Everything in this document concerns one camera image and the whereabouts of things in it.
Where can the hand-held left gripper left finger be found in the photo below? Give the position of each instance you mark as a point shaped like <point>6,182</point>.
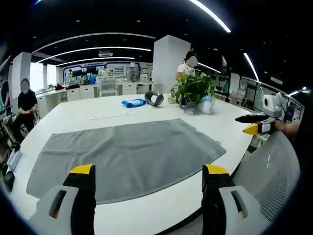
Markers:
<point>73,200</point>

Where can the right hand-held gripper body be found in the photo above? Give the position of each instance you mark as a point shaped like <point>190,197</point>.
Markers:
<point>271,105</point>

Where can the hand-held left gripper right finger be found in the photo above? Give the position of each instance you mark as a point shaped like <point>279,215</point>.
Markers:
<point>220,203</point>

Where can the grey towel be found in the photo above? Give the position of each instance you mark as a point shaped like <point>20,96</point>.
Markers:
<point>127,156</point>

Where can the ceiling light strip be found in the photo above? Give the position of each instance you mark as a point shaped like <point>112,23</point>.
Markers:
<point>252,67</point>
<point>212,16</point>
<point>93,50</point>

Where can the grey mesh office chair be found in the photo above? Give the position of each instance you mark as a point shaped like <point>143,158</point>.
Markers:
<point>269,171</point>

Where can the blue and white bottle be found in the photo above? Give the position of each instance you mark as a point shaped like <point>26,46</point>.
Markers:
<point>207,105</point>

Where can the grey padded holder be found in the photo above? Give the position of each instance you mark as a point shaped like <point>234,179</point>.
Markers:
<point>188,105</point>

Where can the green potted plant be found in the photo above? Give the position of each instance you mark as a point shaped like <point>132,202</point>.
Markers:
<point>194,86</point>

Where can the small black object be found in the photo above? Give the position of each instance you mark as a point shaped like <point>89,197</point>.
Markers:
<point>9,180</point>

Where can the light blue box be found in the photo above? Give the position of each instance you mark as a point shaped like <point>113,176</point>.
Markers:
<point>14,159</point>

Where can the white table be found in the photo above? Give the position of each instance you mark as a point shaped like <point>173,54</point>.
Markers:
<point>85,111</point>

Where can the grey neck pillow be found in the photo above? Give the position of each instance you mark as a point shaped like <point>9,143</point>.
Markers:
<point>154,98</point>

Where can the white cabinet row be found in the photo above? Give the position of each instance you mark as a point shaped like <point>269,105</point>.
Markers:
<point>83,93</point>

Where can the blue wet wipes packet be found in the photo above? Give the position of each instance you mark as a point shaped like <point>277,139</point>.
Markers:
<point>134,102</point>

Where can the ceiling air conditioner unit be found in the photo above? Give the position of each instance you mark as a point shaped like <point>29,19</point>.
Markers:
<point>105,54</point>

